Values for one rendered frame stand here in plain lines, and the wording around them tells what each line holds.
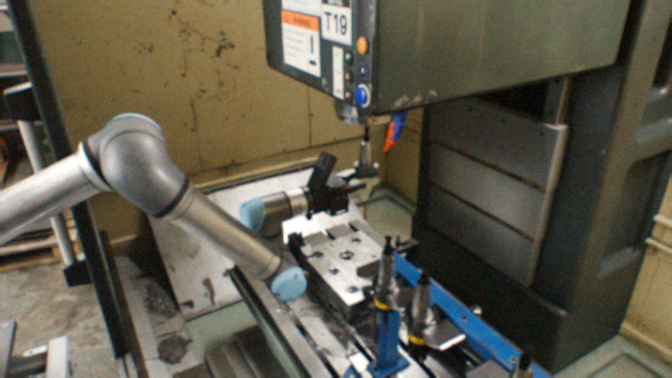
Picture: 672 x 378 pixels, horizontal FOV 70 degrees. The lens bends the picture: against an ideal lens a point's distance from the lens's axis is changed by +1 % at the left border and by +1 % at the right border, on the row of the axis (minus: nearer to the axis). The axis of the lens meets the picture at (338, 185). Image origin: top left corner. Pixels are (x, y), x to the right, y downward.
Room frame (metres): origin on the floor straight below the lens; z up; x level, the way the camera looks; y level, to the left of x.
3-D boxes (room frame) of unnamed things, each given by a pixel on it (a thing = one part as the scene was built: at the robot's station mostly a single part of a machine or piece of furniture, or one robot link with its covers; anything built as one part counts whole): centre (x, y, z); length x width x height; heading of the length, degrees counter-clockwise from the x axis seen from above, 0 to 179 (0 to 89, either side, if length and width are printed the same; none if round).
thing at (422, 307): (0.68, -0.15, 1.26); 0.04 x 0.04 x 0.07
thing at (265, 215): (0.97, 0.18, 1.27); 0.11 x 0.08 x 0.09; 120
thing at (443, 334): (0.63, -0.18, 1.21); 0.07 x 0.05 x 0.01; 120
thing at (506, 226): (1.34, -0.46, 1.16); 0.48 x 0.05 x 0.51; 30
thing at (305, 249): (1.25, 0.12, 0.97); 0.13 x 0.03 x 0.15; 30
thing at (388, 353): (0.85, -0.12, 1.05); 0.10 x 0.05 x 0.30; 120
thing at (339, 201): (1.06, 0.04, 1.27); 0.12 x 0.08 x 0.09; 120
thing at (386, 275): (0.78, -0.10, 1.26); 0.04 x 0.04 x 0.07
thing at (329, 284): (1.16, -0.05, 0.97); 0.29 x 0.23 x 0.05; 30
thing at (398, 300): (0.73, -0.12, 1.21); 0.07 x 0.05 x 0.01; 120
